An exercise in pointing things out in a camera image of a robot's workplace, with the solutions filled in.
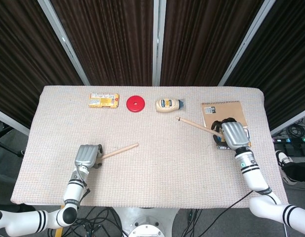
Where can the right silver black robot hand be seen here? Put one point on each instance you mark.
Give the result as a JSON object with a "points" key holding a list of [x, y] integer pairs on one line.
{"points": [[235, 134]]}

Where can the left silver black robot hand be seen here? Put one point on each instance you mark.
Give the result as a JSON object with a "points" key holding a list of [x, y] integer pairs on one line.
{"points": [[86, 155]]}

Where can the plain wooden stick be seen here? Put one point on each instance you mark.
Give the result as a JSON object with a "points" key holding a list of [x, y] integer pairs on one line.
{"points": [[120, 149]]}

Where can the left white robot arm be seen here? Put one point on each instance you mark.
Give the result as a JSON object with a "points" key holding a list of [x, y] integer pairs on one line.
{"points": [[73, 190]]}

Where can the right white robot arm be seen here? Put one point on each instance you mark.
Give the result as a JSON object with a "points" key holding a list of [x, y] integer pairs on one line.
{"points": [[253, 172]]}

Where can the colourful blue orange carton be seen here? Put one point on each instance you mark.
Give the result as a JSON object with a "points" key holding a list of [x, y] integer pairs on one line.
{"points": [[222, 147]]}

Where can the brown spiral notebook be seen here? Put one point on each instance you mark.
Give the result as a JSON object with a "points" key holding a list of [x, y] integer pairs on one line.
{"points": [[229, 111]]}

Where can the white black sneaker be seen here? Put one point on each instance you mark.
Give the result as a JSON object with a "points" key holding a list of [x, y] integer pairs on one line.
{"points": [[282, 159]]}

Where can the black power strip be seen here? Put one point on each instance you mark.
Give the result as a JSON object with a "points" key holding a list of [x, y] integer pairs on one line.
{"points": [[290, 140]]}

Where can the yellow snack box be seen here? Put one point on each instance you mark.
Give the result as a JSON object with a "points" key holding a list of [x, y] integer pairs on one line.
{"points": [[103, 100]]}

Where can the red round disc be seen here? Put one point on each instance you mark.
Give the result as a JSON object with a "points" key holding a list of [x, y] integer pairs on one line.
{"points": [[135, 104]]}

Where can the beige woven table cloth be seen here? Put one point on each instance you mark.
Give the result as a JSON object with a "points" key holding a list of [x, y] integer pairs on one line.
{"points": [[154, 177]]}

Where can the black trouser leg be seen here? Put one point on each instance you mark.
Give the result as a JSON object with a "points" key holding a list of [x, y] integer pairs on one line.
{"points": [[299, 170]]}

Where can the mayonnaise squeeze bottle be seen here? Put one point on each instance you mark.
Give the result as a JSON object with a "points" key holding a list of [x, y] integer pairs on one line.
{"points": [[167, 105]]}

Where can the yellow floor tape strip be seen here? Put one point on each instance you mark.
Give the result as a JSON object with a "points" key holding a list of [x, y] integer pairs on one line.
{"points": [[58, 232]]}

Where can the dark brown pleated curtain panel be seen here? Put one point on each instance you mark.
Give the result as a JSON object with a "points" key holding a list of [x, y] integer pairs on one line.
{"points": [[26, 54], [283, 61], [204, 42], [110, 42]]}

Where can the grey metal partition post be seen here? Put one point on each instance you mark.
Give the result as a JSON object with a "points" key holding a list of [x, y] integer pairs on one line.
{"points": [[65, 44], [245, 47], [158, 42]]}

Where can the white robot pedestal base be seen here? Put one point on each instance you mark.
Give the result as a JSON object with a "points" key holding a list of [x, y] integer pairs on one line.
{"points": [[147, 219]]}

